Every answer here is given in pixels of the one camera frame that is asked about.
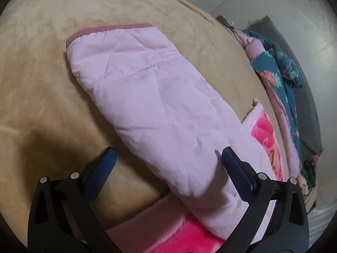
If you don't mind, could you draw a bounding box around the pink quilted jacket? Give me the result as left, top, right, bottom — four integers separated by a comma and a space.
66, 23, 279, 240

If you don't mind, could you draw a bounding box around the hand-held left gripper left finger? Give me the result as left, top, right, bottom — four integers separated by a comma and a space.
28, 147, 124, 253

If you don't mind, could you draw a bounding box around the pile of folded clothes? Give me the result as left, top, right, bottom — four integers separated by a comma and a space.
300, 154, 322, 198

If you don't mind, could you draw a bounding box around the white satin curtain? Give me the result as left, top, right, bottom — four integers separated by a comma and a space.
307, 203, 337, 243

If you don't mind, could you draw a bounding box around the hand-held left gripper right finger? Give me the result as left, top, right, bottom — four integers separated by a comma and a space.
216, 146, 309, 253

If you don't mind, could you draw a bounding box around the pink printed bear blanket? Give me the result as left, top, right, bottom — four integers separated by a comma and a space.
105, 103, 286, 253

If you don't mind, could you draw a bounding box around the grey headboard cover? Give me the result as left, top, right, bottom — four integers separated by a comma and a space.
216, 15, 323, 156

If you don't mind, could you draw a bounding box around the teal floral quilt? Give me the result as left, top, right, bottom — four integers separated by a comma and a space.
234, 28, 303, 174

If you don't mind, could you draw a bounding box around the beige bed cover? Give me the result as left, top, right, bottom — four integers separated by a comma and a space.
0, 0, 277, 251

